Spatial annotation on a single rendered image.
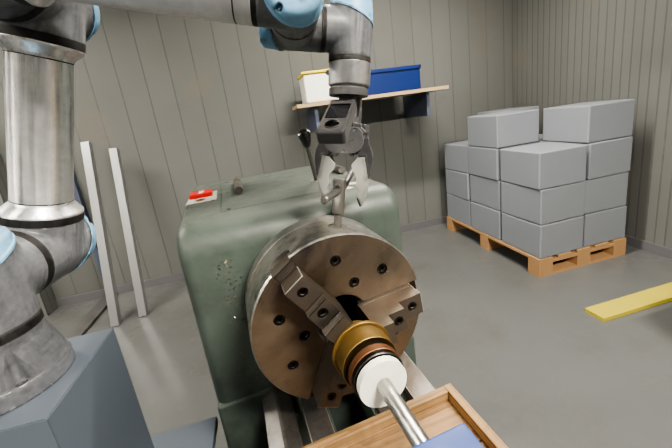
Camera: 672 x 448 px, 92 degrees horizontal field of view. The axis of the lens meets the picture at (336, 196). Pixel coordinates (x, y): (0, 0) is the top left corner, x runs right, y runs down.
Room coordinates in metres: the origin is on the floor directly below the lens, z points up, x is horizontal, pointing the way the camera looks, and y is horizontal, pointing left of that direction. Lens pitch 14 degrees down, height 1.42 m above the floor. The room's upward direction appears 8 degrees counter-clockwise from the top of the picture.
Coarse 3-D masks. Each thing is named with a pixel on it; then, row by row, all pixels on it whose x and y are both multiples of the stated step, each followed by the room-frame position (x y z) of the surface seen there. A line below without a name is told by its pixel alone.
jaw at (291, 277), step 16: (272, 272) 0.49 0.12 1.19; (288, 272) 0.48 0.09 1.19; (304, 272) 0.48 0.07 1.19; (288, 288) 0.44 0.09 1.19; (304, 288) 0.44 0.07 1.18; (320, 288) 0.47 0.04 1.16; (304, 304) 0.44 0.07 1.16; (320, 304) 0.43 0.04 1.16; (336, 304) 0.46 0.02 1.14; (320, 320) 0.43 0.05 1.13; (336, 320) 0.42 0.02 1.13; (336, 336) 0.41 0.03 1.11
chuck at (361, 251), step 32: (320, 224) 0.56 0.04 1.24; (352, 224) 0.58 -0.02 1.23; (288, 256) 0.48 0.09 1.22; (320, 256) 0.49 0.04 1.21; (352, 256) 0.51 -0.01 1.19; (384, 256) 0.53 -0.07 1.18; (256, 288) 0.49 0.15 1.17; (352, 288) 0.51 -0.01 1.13; (384, 288) 0.52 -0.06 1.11; (256, 320) 0.46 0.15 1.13; (288, 320) 0.47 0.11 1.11; (352, 320) 0.55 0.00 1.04; (416, 320) 0.54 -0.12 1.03; (256, 352) 0.46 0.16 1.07; (288, 352) 0.47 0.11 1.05; (320, 352) 0.49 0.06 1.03; (288, 384) 0.47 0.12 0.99
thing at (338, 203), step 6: (336, 180) 0.55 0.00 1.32; (342, 180) 0.55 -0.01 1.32; (336, 186) 0.55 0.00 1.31; (342, 186) 0.55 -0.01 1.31; (342, 192) 0.55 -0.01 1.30; (336, 198) 0.54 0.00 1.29; (342, 198) 0.55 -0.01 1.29; (336, 204) 0.54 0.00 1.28; (342, 204) 0.55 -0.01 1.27; (336, 210) 0.54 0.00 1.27; (342, 210) 0.54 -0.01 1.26; (336, 216) 0.55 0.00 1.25; (336, 222) 0.54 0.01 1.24
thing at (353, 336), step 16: (368, 320) 0.43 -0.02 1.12; (352, 336) 0.40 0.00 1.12; (368, 336) 0.39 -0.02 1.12; (384, 336) 0.40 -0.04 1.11; (336, 352) 0.41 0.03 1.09; (352, 352) 0.38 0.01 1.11; (368, 352) 0.37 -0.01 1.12; (384, 352) 0.37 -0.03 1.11; (336, 368) 0.41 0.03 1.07; (352, 368) 0.36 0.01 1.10; (352, 384) 0.36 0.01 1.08
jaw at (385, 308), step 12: (396, 288) 0.53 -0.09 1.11; (408, 288) 0.52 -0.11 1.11; (360, 300) 0.52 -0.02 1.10; (372, 300) 0.51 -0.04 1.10; (384, 300) 0.50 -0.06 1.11; (396, 300) 0.49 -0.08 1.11; (408, 300) 0.49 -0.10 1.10; (420, 300) 0.50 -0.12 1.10; (360, 312) 0.50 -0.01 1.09; (372, 312) 0.48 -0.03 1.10; (384, 312) 0.47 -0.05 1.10; (396, 312) 0.46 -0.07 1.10; (408, 312) 0.49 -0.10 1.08; (420, 312) 0.50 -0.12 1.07; (384, 324) 0.44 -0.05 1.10; (396, 324) 0.46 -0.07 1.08; (396, 336) 0.44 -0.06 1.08
